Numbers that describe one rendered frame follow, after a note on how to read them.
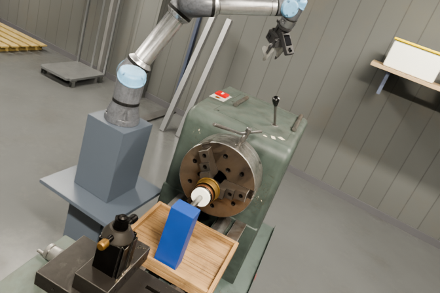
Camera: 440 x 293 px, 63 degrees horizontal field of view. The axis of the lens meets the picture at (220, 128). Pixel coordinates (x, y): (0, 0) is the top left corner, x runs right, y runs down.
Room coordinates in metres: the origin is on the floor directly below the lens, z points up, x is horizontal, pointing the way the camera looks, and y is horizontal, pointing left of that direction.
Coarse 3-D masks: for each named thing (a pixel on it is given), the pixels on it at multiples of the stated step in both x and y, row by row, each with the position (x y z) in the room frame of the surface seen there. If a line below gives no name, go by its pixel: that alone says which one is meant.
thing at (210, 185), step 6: (204, 180) 1.15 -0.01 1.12; (210, 180) 1.16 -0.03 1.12; (198, 186) 1.11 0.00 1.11; (204, 186) 1.11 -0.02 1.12; (210, 186) 1.13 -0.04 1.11; (216, 186) 1.15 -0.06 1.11; (210, 192) 1.10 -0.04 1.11; (216, 192) 1.13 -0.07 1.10; (210, 198) 1.09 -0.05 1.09; (216, 198) 1.15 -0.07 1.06
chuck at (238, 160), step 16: (224, 144) 1.25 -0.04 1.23; (192, 160) 1.27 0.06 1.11; (224, 160) 1.24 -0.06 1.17; (240, 160) 1.23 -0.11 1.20; (256, 160) 1.29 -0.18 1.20; (192, 176) 1.26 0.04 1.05; (240, 176) 1.22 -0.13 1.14; (256, 176) 1.23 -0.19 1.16; (256, 192) 1.26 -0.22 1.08; (208, 208) 1.24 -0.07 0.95; (224, 208) 1.23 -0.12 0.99; (240, 208) 1.21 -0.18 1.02
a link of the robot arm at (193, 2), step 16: (192, 0) 1.48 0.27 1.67; (208, 0) 1.48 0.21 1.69; (224, 0) 1.51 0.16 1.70; (240, 0) 1.54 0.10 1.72; (256, 0) 1.56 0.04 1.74; (272, 0) 1.58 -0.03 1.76; (288, 0) 1.58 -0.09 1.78; (192, 16) 1.51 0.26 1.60; (208, 16) 1.51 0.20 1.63; (288, 16) 1.59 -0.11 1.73
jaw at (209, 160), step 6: (204, 144) 1.26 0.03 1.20; (210, 144) 1.26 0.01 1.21; (204, 150) 1.22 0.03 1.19; (210, 150) 1.24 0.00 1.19; (204, 156) 1.22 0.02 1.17; (210, 156) 1.22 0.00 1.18; (204, 162) 1.21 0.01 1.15; (210, 162) 1.21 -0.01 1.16; (204, 168) 1.20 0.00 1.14; (210, 168) 1.19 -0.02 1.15; (216, 168) 1.24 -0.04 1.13; (204, 174) 1.17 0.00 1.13; (210, 174) 1.18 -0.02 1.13; (216, 174) 1.22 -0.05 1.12
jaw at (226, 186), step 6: (222, 186) 1.17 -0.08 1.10; (228, 186) 1.19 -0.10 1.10; (234, 186) 1.20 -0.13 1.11; (240, 186) 1.21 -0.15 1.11; (222, 192) 1.15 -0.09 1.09; (228, 192) 1.17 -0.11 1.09; (234, 192) 1.18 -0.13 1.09; (240, 192) 1.18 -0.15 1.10; (246, 192) 1.18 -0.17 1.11; (252, 192) 1.21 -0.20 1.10; (222, 198) 1.15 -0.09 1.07; (228, 198) 1.17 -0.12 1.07; (234, 198) 1.18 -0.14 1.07; (240, 198) 1.18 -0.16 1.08; (246, 198) 1.20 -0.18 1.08
